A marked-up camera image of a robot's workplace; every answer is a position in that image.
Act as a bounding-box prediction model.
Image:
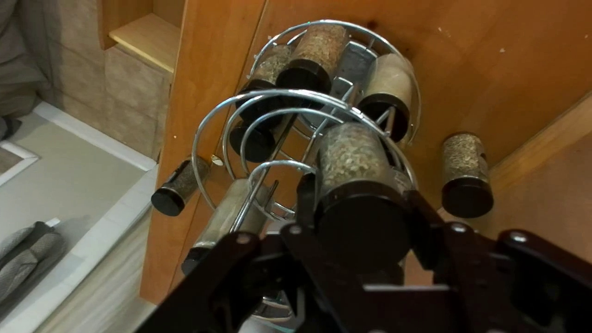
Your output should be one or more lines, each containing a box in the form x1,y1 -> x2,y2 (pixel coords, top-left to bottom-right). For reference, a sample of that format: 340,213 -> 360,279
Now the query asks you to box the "wooden dresser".
138,0 -> 592,307

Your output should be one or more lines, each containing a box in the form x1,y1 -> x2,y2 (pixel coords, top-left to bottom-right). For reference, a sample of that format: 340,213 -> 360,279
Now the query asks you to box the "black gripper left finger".
135,174 -> 347,333

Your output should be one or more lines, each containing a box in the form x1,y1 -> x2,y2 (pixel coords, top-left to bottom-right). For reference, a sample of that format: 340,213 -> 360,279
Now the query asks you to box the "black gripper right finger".
405,190 -> 592,333

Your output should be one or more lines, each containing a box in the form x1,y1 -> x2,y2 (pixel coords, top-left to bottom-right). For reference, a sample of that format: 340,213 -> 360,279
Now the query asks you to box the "green herb spice jar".
312,120 -> 416,275

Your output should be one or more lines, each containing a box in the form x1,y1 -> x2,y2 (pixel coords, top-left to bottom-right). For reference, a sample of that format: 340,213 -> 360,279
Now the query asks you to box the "chrome wire spice rack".
188,16 -> 425,292

